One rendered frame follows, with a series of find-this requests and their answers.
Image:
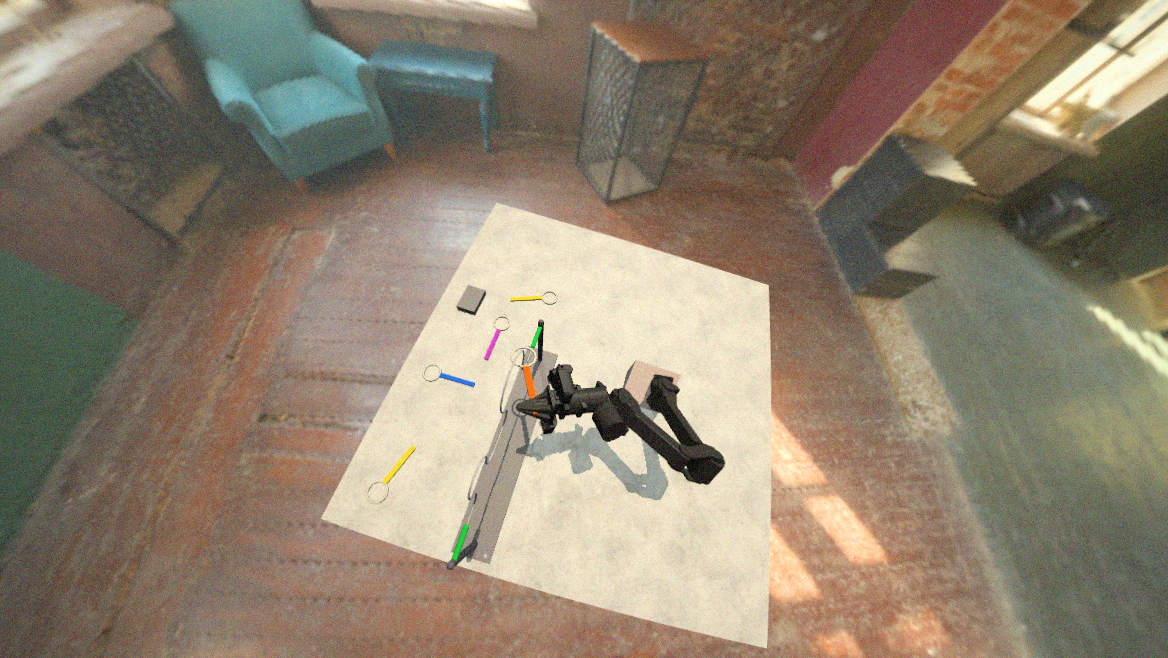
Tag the magenta handle with grey loop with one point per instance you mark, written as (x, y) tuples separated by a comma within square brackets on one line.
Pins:
[(489, 352)]

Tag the orange bar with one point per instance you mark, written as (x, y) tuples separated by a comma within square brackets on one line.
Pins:
[(526, 370)]

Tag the grey loop with yellow handle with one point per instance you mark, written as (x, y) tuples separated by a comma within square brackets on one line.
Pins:
[(391, 474), (527, 298)]

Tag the blue handle with beige loop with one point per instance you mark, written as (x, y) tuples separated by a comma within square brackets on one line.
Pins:
[(447, 376)]

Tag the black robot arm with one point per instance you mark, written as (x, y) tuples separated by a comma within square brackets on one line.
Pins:
[(614, 414)]

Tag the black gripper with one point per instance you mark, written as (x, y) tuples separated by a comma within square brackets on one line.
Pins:
[(565, 401)]

